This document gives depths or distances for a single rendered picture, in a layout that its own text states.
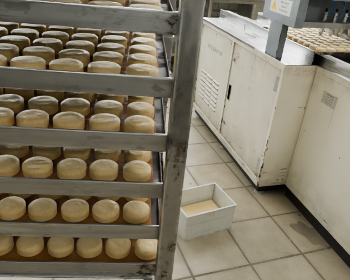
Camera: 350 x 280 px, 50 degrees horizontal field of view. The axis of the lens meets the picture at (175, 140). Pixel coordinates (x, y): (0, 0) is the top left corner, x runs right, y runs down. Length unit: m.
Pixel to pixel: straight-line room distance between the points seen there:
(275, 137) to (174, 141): 1.66
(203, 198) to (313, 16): 1.13
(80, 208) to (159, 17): 0.38
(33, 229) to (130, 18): 0.39
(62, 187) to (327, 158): 1.62
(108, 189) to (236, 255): 1.39
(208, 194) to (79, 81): 1.68
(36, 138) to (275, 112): 1.65
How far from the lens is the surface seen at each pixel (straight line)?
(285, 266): 1.98
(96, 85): 0.54
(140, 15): 0.51
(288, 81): 2.05
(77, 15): 0.52
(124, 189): 0.62
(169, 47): 0.95
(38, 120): 0.62
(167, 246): 0.66
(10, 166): 0.68
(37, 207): 0.73
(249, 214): 2.22
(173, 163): 0.56
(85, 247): 0.77
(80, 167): 0.66
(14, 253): 0.81
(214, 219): 1.97
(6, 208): 0.74
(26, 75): 0.56
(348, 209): 1.99
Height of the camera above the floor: 1.32
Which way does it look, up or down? 27 degrees down
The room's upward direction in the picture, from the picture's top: 6 degrees clockwise
